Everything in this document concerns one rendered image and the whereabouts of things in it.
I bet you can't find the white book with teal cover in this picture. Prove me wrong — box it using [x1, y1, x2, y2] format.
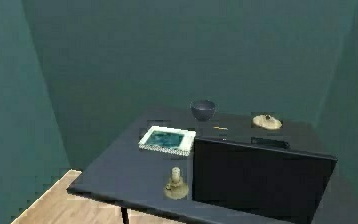
[138, 125, 197, 157]

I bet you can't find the beige candlestick with candle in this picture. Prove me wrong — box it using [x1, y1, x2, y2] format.
[163, 166, 190, 201]

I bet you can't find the dark blue bowl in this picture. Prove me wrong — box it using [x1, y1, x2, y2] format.
[190, 99, 217, 122]

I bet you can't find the black table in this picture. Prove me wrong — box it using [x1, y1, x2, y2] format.
[66, 105, 358, 224]

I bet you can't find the beige round dish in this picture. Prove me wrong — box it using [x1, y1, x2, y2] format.
[252, 114, 283, 131]

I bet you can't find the black open laptop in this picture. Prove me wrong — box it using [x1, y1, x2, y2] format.
[191, 135, 339, 224]

